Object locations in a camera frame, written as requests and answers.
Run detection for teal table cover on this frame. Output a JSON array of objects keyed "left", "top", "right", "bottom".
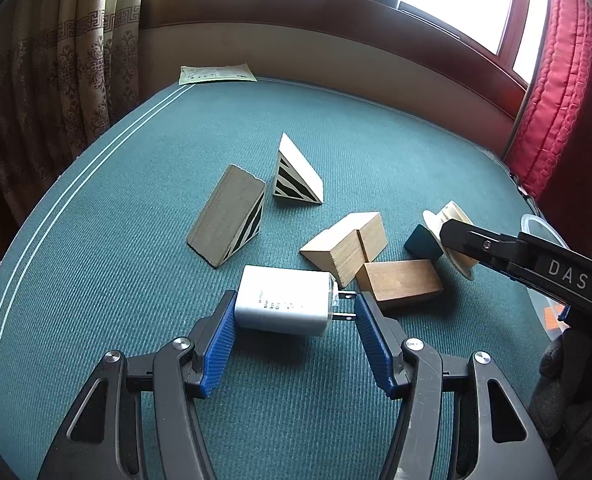
[{"left": 0, "top": 77, "right": 567, "bottom": 480}]

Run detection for red quilted curtain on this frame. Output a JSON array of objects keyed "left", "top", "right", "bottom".
[{"left": 503, "top": 0, "right": 592, "bottom": 201}]

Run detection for white charger adapter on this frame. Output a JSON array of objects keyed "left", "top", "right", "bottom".
[{"left": 234, "top": 265, "right": 357, "bottom": 337}]

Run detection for brown wooden block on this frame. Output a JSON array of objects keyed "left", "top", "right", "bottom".
[{"left": 355, "top": 259, "right": 445, "bottom": 312}]

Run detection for printed paper sheet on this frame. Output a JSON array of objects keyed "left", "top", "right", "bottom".
[{"left": 178, "top": 63, "right": 258, "bottom": 86}]

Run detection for white striped wooden wedge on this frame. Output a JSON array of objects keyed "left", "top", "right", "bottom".
[{"left": 272, "top": 132, "right": 324, "bottom": 206}]

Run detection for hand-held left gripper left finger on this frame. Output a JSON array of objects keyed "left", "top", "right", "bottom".
[{"left": 37, "top": 290, "right": 239, "bottom": 480}]

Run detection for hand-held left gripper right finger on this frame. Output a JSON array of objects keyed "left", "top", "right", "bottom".
[{"left": 354, "top": 292, "right": 559, "bottom": 480}]

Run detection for beige patterned curtain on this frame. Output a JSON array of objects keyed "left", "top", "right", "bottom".
[{"left": 0, "top": 0, "right": 142, "bottom": 226}]

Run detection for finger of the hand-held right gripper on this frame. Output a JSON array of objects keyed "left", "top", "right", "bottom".
[{"left": 439, "top": 220, "right": 527, "bottom": 281}]

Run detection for clear plastic bowl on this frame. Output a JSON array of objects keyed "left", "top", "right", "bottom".
[{"left": 520, "top": 214, "right": 577, "bottom": 348}]

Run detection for person's right hand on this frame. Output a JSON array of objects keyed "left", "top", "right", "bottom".
[{"left": 528, "top": 327, "right": 592, "bottom": 456}]

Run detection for pale striped wooden wedge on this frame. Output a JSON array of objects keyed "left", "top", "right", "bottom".
[{"left": 186, "top": 164, "right": 267, "bottom": 268}]

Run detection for blue wooden block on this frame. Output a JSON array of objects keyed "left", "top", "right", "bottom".
[{"left": 404, "top": 224, "right": 444, "bottom": 262}]

